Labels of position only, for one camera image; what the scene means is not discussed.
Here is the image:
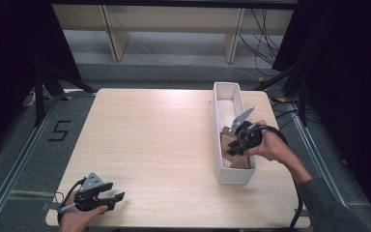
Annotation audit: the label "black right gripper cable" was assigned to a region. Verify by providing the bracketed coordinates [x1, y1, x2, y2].
[257, 124, 304, 230]

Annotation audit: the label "black curtain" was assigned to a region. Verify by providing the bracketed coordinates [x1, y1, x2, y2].
[271, 0, 371, 223]
[0, 0, 82, 162]

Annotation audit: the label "brown sock with white heel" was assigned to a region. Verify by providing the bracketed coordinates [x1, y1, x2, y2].
[220, 126, 252, 170]

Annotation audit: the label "black floor cables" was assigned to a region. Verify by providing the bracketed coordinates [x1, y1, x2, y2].
[270, 99, 304, 131]

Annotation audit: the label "black tape floor mark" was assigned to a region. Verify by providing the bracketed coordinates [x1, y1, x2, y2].
[47, 120, 72, 143]

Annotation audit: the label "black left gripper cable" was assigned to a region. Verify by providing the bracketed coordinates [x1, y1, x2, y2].
[56, 176, 89, 225]

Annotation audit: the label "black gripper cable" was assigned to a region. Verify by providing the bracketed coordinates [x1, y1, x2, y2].
[257, 124, 304, 230]
[56, 176, 89, 225]

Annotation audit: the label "black metal stand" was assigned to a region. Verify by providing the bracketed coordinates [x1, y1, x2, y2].
[253, 59, 309, 128]
[32, 62, 99, 128]

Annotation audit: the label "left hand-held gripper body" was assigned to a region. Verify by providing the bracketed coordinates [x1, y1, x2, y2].
[57, 171, 110, 215]

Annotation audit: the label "coiled white cable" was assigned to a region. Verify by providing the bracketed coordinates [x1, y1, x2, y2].
[21, 91, 37, 108]

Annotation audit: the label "long white box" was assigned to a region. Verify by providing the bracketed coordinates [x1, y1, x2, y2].
[210, 81, 257, 186]

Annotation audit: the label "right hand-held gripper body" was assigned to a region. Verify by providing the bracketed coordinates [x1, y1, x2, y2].
[227, 106, 266, 155]

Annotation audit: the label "person's left hand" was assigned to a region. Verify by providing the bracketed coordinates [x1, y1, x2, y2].
[58, 189, 109, 232]

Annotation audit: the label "metal floor rail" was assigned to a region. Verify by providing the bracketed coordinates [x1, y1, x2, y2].
[286, 101, 365, 232]
[0, 93, 63, 232]

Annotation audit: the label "person's right hand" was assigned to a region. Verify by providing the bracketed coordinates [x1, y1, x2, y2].
[244, 119, 294, 164]

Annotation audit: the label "bundle of black hanging cables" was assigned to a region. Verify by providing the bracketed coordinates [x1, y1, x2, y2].
[238, 8, 284, 77]

